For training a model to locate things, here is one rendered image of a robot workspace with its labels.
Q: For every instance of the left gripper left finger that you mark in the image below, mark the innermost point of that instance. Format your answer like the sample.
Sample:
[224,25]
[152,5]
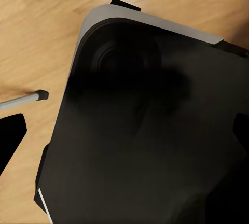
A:
[12,131]

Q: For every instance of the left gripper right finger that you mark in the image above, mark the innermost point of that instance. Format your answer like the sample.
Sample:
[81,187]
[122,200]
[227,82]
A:
[241,129]

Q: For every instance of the camera tripod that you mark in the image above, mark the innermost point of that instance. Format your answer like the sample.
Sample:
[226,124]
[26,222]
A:
[38,95]

